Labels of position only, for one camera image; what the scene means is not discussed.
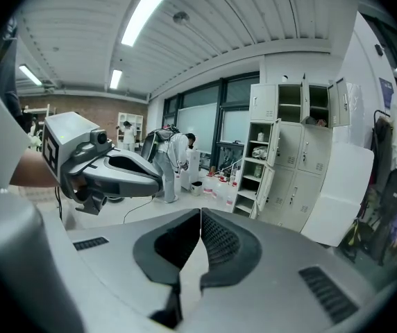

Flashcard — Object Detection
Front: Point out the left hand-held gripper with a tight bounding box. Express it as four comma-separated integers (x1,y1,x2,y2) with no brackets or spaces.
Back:
41,111,164,216

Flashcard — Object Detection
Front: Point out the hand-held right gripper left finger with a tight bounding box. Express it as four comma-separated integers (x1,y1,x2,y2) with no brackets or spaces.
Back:
65,206,203,330

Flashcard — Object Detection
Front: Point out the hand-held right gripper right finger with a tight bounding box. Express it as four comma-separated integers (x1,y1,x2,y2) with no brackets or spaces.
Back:
179,206,397,333

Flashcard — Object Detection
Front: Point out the white locker cabinet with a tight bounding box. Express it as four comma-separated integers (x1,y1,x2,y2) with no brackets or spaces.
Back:
235,81,332,232

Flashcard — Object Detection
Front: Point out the person's left forearm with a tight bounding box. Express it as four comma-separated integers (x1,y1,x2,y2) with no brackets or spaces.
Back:
9,147,62,188

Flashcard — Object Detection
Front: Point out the person's left hand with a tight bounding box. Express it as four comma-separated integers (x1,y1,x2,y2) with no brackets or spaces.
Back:
69,173,85,191

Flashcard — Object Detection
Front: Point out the white open shelf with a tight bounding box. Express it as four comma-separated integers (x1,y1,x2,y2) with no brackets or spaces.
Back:
117,112,144,144

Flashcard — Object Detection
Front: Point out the tall white box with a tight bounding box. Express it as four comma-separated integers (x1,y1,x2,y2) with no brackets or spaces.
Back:
180,149,203,192

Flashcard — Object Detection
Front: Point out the clear water bottle red cap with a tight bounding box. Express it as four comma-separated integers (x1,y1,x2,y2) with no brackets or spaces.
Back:
224,181,237,214
202,173,214,196
212,177,228,200

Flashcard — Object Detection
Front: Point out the dark framed window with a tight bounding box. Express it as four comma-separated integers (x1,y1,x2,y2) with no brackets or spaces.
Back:
162,71,260,160

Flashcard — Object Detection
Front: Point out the yellow black bag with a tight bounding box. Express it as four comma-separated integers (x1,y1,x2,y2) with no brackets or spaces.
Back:
343,219,363,253

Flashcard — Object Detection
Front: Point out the long ceiling light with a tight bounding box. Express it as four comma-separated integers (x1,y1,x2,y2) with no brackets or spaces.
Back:
109,69,124,90
120,0,176,47
18,64,44,87

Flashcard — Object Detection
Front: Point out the round ceiling smoke detector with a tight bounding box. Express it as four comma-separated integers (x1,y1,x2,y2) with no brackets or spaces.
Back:
172,11,190,26

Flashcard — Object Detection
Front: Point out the pile of dark coats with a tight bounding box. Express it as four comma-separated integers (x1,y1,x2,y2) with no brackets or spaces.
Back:
370,92,397,267

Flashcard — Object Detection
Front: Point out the black floor cable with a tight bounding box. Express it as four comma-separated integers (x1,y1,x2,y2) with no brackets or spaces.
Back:
123,193,158,225

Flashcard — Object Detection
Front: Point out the purple wall poster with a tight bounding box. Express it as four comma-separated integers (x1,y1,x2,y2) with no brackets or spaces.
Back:
378,77,396,110

